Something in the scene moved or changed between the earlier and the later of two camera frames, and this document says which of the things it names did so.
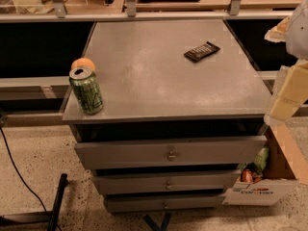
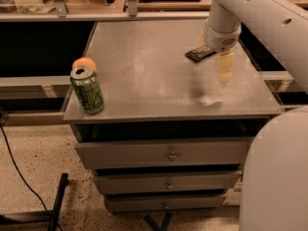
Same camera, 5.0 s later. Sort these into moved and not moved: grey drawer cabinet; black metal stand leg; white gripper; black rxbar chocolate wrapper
Moved: white gripper
Not moved: grey drawer cabinet; black metal stand leg; black rxbar chocolate wrapper
